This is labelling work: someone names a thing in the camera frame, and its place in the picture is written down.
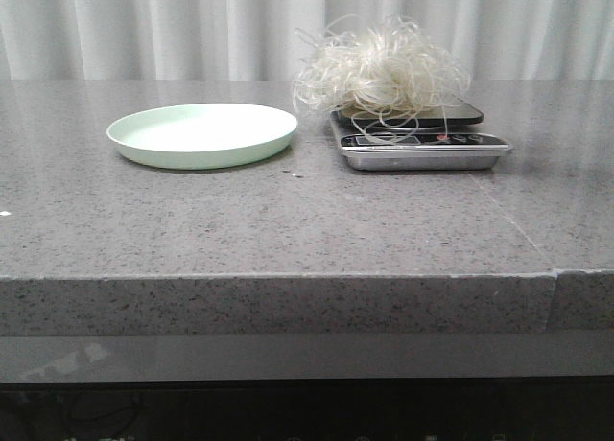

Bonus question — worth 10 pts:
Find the white vermicelli noodle bundle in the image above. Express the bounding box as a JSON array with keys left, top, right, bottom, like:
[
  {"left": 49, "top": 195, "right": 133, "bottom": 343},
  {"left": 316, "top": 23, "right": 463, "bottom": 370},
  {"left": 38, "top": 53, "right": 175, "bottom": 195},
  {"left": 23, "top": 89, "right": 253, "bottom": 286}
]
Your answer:
[{"left": 292, "top": 15, "right": 471, "bottom": 146}]

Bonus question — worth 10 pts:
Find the steel digital kitchen scale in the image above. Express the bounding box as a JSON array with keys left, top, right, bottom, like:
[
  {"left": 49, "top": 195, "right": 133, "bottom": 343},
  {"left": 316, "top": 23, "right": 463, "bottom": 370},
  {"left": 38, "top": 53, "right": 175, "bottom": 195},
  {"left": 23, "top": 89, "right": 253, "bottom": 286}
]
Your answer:
[{"left": 330, "top": 98, "right": 512, "bottom": 171}]

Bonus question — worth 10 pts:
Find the light green round plate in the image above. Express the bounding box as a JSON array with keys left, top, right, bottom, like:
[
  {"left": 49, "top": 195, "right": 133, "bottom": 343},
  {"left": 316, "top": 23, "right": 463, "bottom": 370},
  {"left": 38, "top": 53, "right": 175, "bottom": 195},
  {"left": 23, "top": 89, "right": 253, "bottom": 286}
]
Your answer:
[{"left": 106, "top": 103, "right": 297, "bottom": 170}]

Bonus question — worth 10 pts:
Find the white pleated curtain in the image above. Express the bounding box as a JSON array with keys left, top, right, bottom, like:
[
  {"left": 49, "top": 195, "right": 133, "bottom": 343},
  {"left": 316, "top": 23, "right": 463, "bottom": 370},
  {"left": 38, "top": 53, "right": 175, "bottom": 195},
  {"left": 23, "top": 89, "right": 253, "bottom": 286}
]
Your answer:
[{"left": 1, "top": 0, "right": 613, "bottom": 81}]

